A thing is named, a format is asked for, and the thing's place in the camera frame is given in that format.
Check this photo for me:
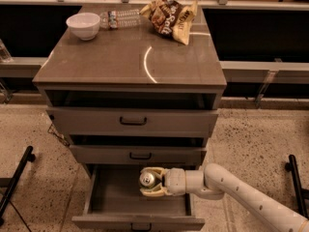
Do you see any grey middle drawer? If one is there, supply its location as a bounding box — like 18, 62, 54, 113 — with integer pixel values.
70, 145, 206, 165

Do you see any brown chip bag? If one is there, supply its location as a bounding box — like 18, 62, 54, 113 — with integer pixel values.
140, 0, 198, 45

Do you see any grey top drawer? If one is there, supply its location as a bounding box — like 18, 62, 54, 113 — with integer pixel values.
47, 107, 218, 137

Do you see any green soda can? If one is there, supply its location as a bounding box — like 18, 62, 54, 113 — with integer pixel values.
139, 171, 161, 189

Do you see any black base leg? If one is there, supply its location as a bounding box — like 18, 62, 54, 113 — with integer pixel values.
285, 155, 309, 218
0, 146, 36, 225

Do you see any grey drawer cabinet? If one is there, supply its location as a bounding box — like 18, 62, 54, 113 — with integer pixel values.
33, 14, 226, 168

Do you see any black right base leg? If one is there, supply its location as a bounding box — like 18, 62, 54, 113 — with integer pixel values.
285, 155, 309, 218

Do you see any black left base leg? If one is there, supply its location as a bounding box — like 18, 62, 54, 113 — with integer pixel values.
0, 146, 36, 225

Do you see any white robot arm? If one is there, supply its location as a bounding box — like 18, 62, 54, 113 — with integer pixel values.
139, 163, 309, 232

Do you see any white bowl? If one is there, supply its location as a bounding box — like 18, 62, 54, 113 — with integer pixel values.
66, 13, 100, 41

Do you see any clear plastic water bottle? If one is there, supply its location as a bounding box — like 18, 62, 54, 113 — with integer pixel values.
99, 9, 141, 30

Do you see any grey open bottom drawer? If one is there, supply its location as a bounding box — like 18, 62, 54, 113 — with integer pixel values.
72, 165, 205, 232

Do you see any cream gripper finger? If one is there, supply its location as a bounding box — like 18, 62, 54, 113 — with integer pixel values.
140, 185, 165, 197
141, 167, 166, 179

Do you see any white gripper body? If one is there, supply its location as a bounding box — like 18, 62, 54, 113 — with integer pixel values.
163, 168, 186, 196

